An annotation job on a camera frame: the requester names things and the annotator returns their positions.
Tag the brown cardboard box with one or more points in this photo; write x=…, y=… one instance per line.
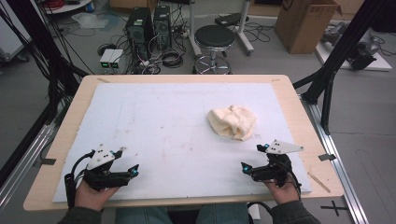
x=303, y=25

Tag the large black computer tower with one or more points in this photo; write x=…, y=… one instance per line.
x=138, y=28

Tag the white metal table leg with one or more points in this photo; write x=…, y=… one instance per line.
x=194, y=31
x=244, y=28

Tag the black round stool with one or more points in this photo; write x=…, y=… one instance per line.
x=214, y=35

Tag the slim black computer tower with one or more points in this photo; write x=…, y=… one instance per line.
x=162, y=28

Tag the person's blue jeans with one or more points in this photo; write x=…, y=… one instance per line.
x=140, y=216

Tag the black tape cross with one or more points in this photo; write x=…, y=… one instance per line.
x=334, y=207

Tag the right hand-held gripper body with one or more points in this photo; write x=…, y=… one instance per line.
x=278, y=168

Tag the person's right hand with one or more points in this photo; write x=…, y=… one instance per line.
x=286, y=194

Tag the cream printed towel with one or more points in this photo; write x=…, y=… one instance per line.
x=232, y=123

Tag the person's left hand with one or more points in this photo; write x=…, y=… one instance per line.
x=91, y=199

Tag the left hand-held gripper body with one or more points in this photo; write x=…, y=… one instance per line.
x=99, y=158

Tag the black tape strip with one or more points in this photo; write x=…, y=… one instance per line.
x=48, y=161
x=327, y=157

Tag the black flat device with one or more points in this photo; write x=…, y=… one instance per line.
x=230, y=19

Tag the white round table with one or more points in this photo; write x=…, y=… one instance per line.
x=73, y=6

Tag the tan tape strip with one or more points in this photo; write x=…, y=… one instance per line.
x=319, y=182

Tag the white foam board mat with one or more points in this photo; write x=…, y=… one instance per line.
x=171, y=124

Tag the white power supply box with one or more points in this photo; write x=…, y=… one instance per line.
x=117, y=57
x=106, y=57

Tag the clear plastic sheet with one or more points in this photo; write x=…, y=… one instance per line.
x=90, y=21

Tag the aluminium rail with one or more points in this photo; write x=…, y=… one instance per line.
x=339, y=168
x=28, y=155

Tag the white base board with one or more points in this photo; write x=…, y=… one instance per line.
x=381, y=63

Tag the pale panel cart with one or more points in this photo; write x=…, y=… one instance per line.
x=11, y=37

